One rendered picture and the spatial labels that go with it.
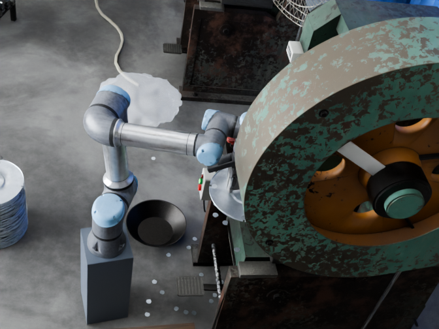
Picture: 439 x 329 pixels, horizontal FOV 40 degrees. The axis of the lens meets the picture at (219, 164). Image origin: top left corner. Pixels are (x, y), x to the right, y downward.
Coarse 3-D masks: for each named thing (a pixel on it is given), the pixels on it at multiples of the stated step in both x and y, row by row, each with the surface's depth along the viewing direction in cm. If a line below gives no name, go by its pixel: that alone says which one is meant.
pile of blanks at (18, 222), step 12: (24, 192) 277; (12, 204) 269; (24, 204) 281; (0, 216) 268; (12, 216) 275; (24, 216) 284; (0, 228) 273; (12, 228) 279; (24, 228) 289; (0, 240) 280; (12, 240) 284
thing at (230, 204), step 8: (216, 176) 229; (224, 176) 230; (216, 184) 226; (224, 184) 227; (216, 192) 224; (224, 192) 224; (232, 192) 224; (216, 200) 221; (224, 200) 221; (232, 200) 222; (240, 200) 221; (224, 208) 218; (232, 208) 219; (240, 208) 219; (232, 216) 216; (240, 216) 217
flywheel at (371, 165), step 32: (384, 128) 153; (416, 128) 157; (352, 160) 152; (384, 160) 157; (416, 160) 159; (320, 192) 168; (352, 192) 170; (384, 192) 153; (416, 192) 153; (320, 224) 179; (352, 224) 181; (384, 224) 182; (416, 224) 183
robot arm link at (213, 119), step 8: (208, 112) 201; (216, 112) 201; (208, 120) 200; (216, 120) 198; (224, 120) 199; (232, 120) 200; (208, 128) 197; (216, 128) 196; (224, 128) 197; (232, 128) 199; (232, 136) 202
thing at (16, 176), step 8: (0, 160) 281; (0, 168) 277; (8, 168) 278; (16, 168) 279; (0, 176) 273; (8, 176) 275; (16, 176) 276; (0, 184) 270; (8, 184) 272; (16, 184) 272; (0, 192) 268; (8, 192) 269; (16, 192) 269; (0, 200) 265; (8, 200) 265
